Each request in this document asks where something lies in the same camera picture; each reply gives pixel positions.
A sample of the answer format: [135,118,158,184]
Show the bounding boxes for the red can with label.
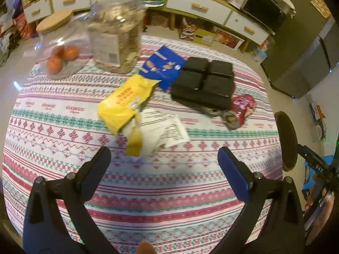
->
[221,94,256,130]

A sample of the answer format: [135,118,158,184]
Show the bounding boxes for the person's right hand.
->
[303,174,334,232]

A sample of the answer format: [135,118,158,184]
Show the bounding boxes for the dark brown trash bin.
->
[275,111,298,172]

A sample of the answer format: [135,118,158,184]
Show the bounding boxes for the white paper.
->
[122,108,190,157]

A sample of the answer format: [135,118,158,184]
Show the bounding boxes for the white and yellow carton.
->
[126,127,143,157]

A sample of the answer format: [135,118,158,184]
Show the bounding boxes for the patterned tablecloth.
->
[2,36,282,253]

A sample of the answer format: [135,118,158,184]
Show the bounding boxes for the blue snack box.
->
[139,45,186,91]

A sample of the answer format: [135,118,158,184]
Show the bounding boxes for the framed orange picture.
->
[213,26,244,51]

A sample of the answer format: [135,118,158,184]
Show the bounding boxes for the black compartment tray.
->
[171,57,235,111]

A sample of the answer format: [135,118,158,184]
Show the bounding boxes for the yellow snack wrapper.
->
[97,74,160,135]

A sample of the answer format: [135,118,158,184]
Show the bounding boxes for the glass jar with oranges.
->
[36,9,93,79]

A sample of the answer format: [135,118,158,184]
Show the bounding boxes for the clear jar of seeds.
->
[86,0,145,74]

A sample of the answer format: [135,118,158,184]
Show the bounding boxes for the white drawer TV cabinet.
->
[21,0,273,44]

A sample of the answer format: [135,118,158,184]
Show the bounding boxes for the yellow cardboard box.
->
[193,29,216,47]

